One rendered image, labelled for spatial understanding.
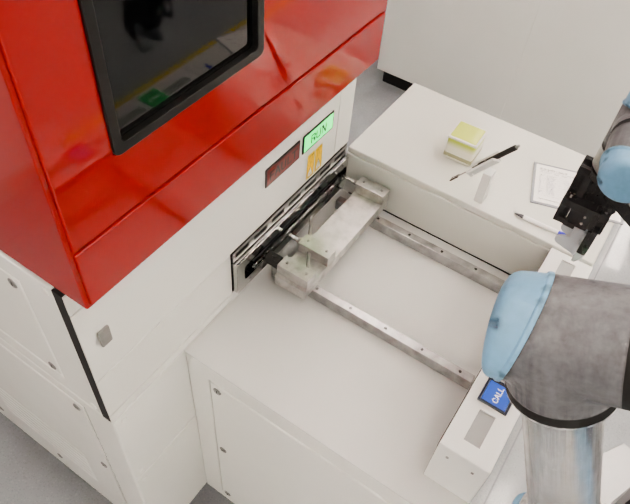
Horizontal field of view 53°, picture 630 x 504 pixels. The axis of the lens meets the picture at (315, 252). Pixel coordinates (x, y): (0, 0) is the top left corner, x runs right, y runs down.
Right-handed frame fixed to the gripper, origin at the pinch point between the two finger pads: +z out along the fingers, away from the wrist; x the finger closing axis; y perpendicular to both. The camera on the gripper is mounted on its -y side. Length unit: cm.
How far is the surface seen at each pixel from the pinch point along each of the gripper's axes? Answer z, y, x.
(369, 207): 23, 47, -8
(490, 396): 14.3, 1.7, 27.0
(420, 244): 25.9, 31.8, -7.9
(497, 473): 111, -13, -12
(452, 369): 25.7, 10.5, 18.5
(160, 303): 8, 59, 49
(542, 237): 14.3, 8.1, -15.9
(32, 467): 111, 107, 71
